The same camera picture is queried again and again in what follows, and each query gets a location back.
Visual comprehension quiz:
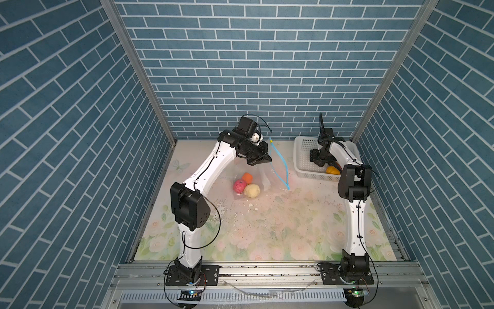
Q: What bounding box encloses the orange toy fruit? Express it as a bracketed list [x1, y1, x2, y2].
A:
[241, 173, 253, 184]

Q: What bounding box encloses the clear zip top bag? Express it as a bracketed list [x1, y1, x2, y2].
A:
[230, 139, 291, 200]

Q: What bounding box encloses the pink toy fruit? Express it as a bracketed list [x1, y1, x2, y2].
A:
[233, 179, 248, 194]

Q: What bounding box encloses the cream toy bun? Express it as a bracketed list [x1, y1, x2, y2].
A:
[243, 184, 261, 198]

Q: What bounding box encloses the yellow toy fruit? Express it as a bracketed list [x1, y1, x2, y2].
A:
[325, 166, 341, 175]

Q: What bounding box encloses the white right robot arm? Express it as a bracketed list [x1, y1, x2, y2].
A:
[310, 141, 374, 285]

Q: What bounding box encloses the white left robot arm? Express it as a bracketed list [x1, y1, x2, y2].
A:
[170, 128, 272, 270]

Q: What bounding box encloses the white plastic basket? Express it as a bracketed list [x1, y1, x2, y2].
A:
[293, 136, 342, 183]

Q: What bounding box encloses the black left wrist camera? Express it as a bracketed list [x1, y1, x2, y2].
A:
[234, 116, 262, 144]

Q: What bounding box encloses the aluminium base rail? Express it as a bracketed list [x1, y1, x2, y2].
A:
[102, 261, 440, 308]

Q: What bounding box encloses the aluminium right corner post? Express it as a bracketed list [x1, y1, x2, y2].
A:
[351, 0, 439, 143]

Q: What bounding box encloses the aluminium corner post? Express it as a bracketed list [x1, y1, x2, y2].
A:
[100, 0, 177, 148]
[351, 0, 439, 143]

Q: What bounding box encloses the aluminium left corner post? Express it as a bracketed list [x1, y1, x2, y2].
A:
[100, 0, 177, 148]

